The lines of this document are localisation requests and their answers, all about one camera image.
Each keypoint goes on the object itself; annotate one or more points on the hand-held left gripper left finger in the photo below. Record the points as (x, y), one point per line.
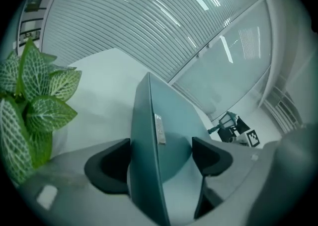
(74, 170)

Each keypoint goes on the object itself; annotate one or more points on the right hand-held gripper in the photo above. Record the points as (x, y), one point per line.
(242, 130)

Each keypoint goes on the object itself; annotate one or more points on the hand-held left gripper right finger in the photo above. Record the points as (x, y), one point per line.
(236, 170)

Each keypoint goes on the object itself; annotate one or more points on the frosted glass partition panel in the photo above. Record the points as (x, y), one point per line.
(223, 71)

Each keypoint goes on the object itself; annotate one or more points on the green white-veined leafy plant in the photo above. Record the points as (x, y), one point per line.
(32, 91)

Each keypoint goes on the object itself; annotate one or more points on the grey window blinds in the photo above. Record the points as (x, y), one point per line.
(129, 21)

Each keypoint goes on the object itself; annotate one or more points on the shelf with small items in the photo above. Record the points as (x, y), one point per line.
(34, 16)

